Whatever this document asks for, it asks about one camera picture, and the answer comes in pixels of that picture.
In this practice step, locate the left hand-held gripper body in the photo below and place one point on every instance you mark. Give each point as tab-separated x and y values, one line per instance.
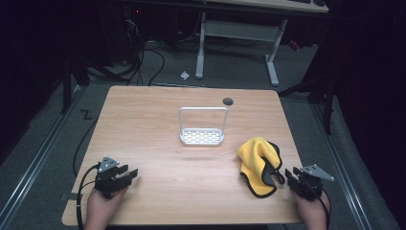
107	183

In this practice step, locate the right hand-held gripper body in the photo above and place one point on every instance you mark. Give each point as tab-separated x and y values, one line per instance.
308	188

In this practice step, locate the yellow cloth with black trim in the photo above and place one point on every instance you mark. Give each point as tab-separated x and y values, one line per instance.
255	153

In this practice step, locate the person's right hand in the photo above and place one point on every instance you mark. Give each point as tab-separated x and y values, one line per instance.
311	214

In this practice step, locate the person's left hand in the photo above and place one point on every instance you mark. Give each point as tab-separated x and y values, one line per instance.
102	211

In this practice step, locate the grey tape piece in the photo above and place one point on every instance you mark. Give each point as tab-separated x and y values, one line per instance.
72	196

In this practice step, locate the black metal stand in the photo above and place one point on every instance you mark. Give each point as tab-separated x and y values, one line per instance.
66	86
328	108

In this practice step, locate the black round table grommet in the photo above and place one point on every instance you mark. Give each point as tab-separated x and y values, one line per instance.
228	101

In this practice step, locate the crumpled white paper scrap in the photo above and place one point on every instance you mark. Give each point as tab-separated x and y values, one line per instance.
184	75

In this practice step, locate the small red object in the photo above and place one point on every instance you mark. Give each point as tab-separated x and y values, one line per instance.
294	45

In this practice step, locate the black computer tower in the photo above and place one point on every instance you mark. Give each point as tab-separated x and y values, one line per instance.
118	32

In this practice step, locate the desk with white legs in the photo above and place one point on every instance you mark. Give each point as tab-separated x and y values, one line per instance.
239	30

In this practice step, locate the metal floor rail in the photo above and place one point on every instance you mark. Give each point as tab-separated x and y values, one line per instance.
35	163
343	172

